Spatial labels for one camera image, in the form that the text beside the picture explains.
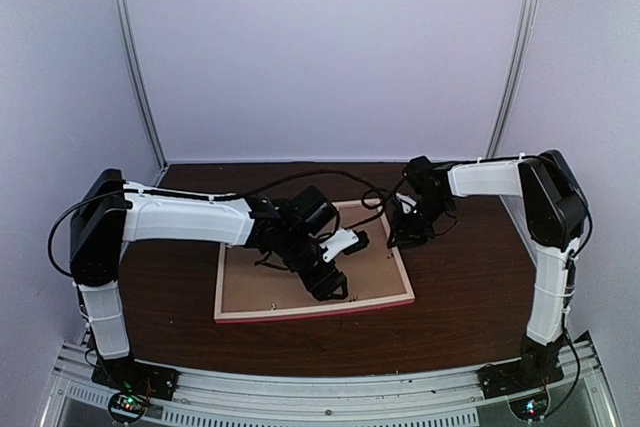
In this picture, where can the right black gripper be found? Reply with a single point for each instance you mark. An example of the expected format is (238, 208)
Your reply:
(406, 232)

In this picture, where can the round controller board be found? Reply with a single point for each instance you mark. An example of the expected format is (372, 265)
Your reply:
(529, 408)
(125, 407)

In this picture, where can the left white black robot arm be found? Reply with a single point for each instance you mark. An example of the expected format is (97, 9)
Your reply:
(114, 212)

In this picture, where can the aluminium corner post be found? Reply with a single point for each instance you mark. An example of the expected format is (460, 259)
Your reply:
(137, 82)
(525, 26)

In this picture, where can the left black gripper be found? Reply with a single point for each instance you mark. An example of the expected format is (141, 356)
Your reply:
(322, 284)

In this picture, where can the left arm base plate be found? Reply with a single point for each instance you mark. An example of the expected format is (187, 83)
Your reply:
(133, 377)

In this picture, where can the right aluminium corner post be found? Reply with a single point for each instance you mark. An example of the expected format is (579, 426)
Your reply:
(525, 26)

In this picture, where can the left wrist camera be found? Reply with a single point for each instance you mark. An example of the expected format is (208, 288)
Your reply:
(318, 218)

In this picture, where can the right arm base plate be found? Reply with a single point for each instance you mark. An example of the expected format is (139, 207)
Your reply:
(510, 378)

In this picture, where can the right round controller board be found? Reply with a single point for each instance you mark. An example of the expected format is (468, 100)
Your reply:
(529, 408)

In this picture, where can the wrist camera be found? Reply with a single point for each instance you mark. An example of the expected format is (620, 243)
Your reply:
(421, 173)
(318, 218)

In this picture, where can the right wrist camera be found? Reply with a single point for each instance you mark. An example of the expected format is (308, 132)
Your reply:
(421, 173)

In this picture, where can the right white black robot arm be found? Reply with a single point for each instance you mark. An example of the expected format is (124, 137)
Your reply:
(555, 213)

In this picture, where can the light wooden picture frame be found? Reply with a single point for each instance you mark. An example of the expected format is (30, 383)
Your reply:
(225, 312)

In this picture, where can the left aluminium corner post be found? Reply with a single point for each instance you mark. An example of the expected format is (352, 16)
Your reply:
(137, 82)

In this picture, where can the left round controller board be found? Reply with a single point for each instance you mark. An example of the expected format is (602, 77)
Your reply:
(125, 407)

